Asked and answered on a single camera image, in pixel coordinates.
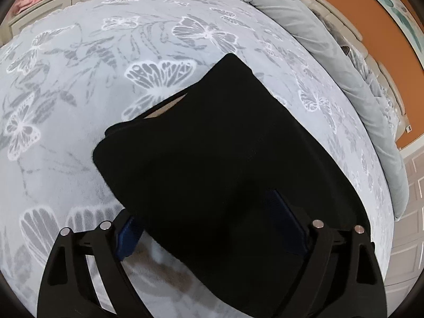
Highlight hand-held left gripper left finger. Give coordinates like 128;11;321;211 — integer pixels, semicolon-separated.
36;207;146;318

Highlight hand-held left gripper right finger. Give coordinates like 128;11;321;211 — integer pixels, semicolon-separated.
268;189;388;318

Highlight black pants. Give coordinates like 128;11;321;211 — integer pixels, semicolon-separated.
93;53;373;318

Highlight white wardrobe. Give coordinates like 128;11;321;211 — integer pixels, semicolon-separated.
387;146;424;292

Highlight butterfly print bed sheet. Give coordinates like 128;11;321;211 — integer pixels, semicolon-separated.
0;0;395;318

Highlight butterfly print pillow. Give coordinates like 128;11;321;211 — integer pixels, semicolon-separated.
348;45;398;140

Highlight grey duvet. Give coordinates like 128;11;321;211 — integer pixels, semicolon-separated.
219;0;408;219

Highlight grey padded headboard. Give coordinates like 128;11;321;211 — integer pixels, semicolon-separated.
295;0;409;133

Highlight framed wall picture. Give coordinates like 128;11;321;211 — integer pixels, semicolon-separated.
348;0;424;54

